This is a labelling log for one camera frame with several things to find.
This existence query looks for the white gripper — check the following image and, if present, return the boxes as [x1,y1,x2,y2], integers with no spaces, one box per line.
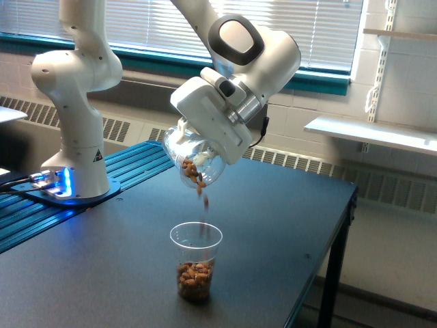
[170,77,252,167]

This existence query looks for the clear cup with almonds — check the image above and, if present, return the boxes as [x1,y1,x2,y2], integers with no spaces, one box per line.
[163,126,226,197]

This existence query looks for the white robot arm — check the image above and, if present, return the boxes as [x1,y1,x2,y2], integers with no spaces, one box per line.
[31,1,301,200]

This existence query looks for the clear plastic cup on table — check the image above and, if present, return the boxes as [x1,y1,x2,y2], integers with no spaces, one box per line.
[169,221,223,303]

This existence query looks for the white window blinds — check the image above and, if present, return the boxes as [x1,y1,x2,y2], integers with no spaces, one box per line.
[1,1,363,71]

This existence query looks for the white object at left edge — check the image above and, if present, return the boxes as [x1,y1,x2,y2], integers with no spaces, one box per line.
[0,106,28,124]

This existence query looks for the wooden upper shelf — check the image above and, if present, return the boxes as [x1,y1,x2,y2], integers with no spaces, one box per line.
[363,29,437,41]

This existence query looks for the radiator vent cover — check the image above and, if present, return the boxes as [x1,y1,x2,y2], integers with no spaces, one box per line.
[0,96,437,215]

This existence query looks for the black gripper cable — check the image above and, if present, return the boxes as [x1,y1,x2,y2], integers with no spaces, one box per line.
[249,115,270,150]

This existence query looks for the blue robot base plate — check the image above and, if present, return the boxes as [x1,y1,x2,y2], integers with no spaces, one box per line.
[12,179,121,208]

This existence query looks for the blue aluminium rail platform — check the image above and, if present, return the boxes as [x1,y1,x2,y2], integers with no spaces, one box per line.
[1,143,174,253]

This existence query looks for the black cables at base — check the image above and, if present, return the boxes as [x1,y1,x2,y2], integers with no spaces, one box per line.
[0,172,45,195]

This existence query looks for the white wall shelf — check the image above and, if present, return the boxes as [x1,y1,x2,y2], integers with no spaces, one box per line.
[304,116,436,156]

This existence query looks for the white shelf rail bracket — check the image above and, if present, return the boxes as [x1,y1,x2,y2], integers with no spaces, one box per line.
[365,0,397,123]

